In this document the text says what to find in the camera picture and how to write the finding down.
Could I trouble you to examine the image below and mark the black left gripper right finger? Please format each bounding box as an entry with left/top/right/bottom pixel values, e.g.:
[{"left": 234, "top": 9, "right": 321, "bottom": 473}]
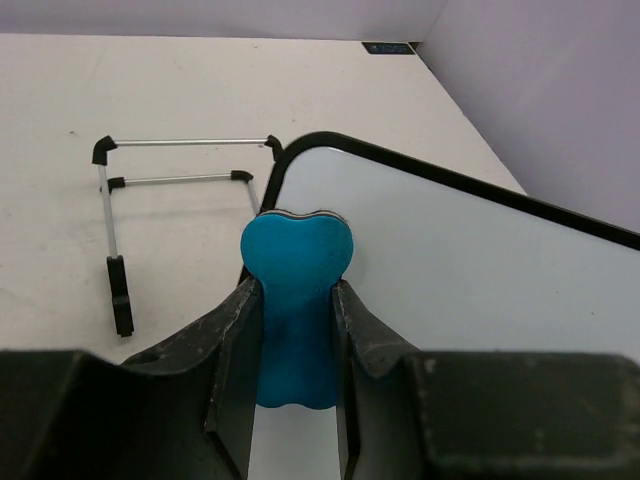
[{"left": 331, "top": 281, "right": 639, "bottom": 479}]

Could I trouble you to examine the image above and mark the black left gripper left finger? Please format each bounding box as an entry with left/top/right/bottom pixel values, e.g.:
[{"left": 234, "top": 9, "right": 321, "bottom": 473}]
[{"left": 1, "top": 278, "right": 263, "bottom": 479}]

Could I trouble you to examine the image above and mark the small black-framed whiteboard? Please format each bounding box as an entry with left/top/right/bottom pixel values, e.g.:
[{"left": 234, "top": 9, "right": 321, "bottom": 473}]
[{"left": 234, "top": 131, "right": 640, "bottom": 480}]

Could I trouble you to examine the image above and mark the blue bone-shaped eraser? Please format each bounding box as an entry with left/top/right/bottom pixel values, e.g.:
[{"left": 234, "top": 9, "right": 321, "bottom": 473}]
[{"left": 240, "top": 210, "right": 354, "bottom": 410}]

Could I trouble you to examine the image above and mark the right black corner label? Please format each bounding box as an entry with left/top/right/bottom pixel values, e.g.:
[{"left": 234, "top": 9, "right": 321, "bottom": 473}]
[{"left": 362, "top": 41, "right": 415, "bottom": 55}]

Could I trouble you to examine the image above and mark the metal wire board stand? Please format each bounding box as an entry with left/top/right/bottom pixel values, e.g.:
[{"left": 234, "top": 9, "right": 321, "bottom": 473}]
[{"left": 92, "top": 135, "right": 283, "bottom": 338}]

